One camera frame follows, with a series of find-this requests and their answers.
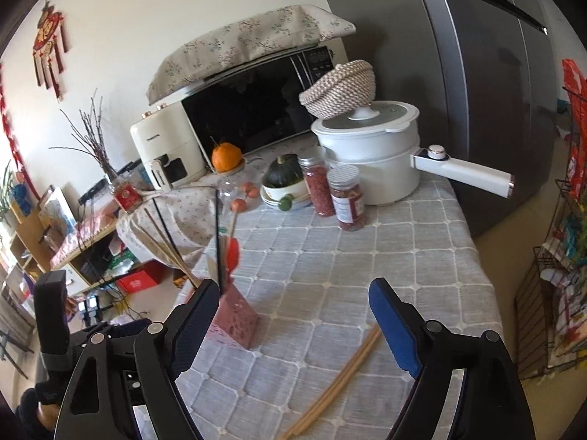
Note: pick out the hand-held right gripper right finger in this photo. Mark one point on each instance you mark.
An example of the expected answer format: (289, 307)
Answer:
(394, 330)

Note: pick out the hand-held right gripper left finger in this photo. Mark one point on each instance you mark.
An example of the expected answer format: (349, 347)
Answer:
(192, 334)

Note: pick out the pink perforated utensil holder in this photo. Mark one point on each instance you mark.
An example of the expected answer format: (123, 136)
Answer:
(234, 316)

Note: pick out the red plastic spoon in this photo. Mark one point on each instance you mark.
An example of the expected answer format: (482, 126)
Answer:
(232, 254)

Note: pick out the red cardboard box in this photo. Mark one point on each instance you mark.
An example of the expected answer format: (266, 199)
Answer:
(137, 282)

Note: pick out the wooden shelf unit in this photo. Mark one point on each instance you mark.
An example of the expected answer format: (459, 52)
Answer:
(27, 243)

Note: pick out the grey checked tablecloth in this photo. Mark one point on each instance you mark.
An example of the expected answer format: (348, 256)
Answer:
(367, 247)

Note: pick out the floral side table cloth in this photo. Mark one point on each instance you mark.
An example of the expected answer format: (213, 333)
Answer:
(188, 215)

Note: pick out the labelled jar of red berries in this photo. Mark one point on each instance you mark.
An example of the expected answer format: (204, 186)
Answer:
(348, 201)

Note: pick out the small red tomato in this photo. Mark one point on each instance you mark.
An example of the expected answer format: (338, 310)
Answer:
(250, 188)
(238, 205)

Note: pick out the red tin can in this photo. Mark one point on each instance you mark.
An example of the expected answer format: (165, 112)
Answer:
(127, 198)

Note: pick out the clear glass jar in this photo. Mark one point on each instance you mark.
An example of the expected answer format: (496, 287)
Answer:
(227, 188)

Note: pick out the green lime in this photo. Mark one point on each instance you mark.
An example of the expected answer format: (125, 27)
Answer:
(285, 203)

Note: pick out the clear jar of red berries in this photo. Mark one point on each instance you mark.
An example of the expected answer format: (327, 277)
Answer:
(318, 188)

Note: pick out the white bowl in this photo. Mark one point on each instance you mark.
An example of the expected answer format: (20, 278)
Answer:
(293, 191)

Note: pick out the dried branches in vase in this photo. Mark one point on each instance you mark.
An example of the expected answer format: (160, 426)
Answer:
(98, 151)

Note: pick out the white electric pot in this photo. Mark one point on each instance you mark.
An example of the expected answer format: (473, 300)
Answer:
(367, 156)

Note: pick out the orange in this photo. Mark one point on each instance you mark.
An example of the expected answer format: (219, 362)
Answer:
(225, 156)

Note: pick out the green squash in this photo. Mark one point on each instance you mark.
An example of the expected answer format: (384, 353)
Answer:
(282, 172)

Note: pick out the white air fryer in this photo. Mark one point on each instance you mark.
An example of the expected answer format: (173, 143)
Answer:
(160, 142)

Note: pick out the black microwave oven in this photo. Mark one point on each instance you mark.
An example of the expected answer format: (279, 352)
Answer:
(247, 110)

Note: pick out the dark grey refrigerator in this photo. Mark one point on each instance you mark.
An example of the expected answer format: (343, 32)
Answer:
(481, 101)

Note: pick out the pile of snack packets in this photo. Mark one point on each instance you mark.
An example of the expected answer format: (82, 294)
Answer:
(573, 146)

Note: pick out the floral microwave cover cloth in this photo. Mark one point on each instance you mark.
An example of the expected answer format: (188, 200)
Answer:
(238, 41)

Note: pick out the red hanging wall ornament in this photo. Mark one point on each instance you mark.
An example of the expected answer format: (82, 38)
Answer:
(48, 36)

